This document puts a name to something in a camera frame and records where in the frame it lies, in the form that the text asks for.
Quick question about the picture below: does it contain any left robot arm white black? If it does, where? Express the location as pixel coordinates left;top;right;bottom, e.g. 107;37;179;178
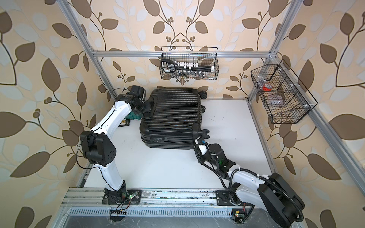
79;94;154;200

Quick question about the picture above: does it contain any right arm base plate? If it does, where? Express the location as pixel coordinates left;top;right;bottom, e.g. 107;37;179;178
215;190;235;206

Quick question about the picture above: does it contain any socket wrench set in basket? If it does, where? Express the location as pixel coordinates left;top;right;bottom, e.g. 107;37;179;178
160;59;216;74

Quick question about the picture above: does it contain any small box of brass bits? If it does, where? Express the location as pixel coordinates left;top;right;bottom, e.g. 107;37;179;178
118;118;130;127

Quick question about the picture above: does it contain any right wire basket black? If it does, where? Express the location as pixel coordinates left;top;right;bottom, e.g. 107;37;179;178
251;60;318;124

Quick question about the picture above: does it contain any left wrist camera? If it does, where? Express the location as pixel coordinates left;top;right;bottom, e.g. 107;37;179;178
127;85;146;101

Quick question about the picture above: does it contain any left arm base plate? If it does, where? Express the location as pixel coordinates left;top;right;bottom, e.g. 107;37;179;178
102;188;142;205

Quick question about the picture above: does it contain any red object in basket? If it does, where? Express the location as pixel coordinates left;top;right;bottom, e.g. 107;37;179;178
262;83;273;92

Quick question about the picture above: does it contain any back wire basket black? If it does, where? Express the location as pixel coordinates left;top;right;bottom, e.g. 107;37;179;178
159;46;220;81

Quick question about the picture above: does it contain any wire basket black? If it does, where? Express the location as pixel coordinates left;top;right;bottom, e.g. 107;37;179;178
159;46;220;81
251;60;318;124

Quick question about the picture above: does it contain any aluminium frame rail front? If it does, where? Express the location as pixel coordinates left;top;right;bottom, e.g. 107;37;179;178
61;188;250;208

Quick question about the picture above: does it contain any black hard-shell suitcase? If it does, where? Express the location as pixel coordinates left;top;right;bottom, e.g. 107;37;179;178
139;87;207;150

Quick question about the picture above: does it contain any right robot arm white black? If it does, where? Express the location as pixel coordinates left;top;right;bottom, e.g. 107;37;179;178
194;129;305;228

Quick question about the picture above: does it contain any green plastic tool case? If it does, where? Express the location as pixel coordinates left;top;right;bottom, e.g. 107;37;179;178
125;112;143;121

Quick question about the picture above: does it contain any clear plastic bag in basket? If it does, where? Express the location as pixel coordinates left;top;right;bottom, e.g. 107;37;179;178
266;94;285;106

